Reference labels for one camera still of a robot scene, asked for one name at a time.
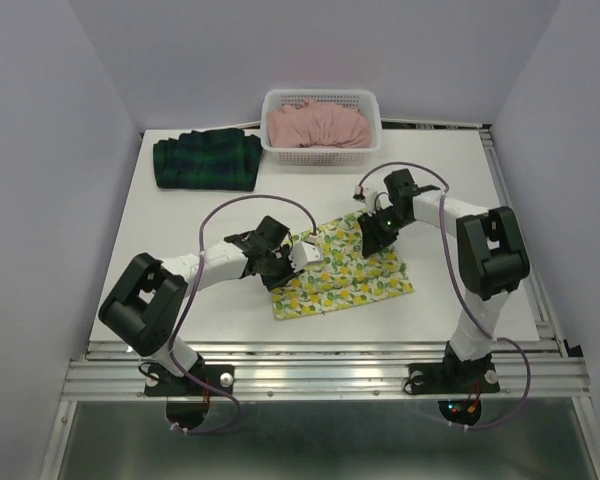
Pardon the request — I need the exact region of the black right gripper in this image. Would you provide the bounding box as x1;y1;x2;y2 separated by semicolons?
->
356;205;412;256

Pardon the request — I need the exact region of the lemon print skirt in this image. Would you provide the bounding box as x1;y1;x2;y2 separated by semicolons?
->
272;210;414;320

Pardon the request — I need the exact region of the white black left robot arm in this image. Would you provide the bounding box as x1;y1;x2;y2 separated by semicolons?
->
98;216;301;394

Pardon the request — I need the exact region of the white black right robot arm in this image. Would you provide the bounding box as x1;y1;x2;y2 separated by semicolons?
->
353;162;530;395

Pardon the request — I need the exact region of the green plaid folded skirt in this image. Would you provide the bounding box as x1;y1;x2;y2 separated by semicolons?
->
153;128;262;192

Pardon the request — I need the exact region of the pink skirt in basket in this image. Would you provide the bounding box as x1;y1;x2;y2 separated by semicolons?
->
266;100;373;149

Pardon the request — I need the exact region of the white plastic basket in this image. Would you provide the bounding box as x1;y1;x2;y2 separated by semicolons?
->
260;88;383;166

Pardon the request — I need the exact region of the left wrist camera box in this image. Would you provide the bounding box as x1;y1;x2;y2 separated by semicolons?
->
289;241;324;272

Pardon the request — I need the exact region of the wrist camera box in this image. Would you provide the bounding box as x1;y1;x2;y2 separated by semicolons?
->
353;185;379;211
289;241;324;272

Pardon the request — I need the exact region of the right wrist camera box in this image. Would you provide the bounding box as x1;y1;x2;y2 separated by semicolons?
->
353;185;379;211

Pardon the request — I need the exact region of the aluminium frame rail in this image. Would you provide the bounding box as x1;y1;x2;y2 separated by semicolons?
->
381;117;494;148

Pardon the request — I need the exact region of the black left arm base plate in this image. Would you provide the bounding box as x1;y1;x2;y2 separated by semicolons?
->
138;361;235;435

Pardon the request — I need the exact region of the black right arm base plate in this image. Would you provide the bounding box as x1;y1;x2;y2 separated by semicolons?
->
403;361;501;430

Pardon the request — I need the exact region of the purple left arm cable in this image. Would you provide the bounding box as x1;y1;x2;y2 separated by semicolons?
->
167;193;319;435

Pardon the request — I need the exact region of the front aluminium rail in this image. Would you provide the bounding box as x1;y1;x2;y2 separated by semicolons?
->
61;340;592;402

